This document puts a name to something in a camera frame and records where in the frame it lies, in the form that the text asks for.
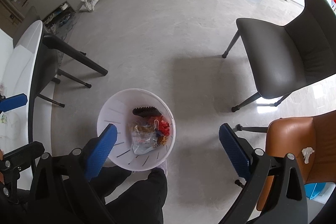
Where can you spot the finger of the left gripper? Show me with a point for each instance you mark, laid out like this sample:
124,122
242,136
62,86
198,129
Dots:
22,157
13,102

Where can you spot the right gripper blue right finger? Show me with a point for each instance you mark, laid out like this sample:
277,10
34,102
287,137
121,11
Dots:
286,201

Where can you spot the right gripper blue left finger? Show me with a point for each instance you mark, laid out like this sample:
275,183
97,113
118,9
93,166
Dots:
99,153

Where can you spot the clear plastic packaging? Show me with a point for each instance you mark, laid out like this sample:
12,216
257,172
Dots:
142,130

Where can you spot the black spiky foam piece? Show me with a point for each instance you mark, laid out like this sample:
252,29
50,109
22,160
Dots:
148,111

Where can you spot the red paper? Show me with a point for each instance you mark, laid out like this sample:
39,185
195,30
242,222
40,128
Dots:
162,125

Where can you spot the light blue face mask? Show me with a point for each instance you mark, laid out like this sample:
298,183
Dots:
143,146

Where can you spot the orange brown snack wrapper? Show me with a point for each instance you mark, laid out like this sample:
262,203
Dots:
162,140

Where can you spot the white plastic trash bin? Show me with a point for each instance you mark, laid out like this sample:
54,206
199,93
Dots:
117,110

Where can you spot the white round table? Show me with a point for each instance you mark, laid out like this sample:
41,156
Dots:
17,69

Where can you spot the crumpled white tissue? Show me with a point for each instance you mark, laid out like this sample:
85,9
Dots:
307,152

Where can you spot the orange leather chair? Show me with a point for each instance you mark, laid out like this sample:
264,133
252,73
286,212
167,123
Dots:
291,135

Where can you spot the dark grey chair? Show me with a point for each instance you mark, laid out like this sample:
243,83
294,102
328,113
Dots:
49,59

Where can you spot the black table leg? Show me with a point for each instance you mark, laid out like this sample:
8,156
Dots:
53,42

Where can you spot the person's black trouser legs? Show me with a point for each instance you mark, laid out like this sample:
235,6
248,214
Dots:
141,203

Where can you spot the white tote bag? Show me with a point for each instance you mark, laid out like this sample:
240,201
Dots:
88,5

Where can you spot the grey chair near bin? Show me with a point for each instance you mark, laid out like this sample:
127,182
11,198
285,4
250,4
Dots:
287,58

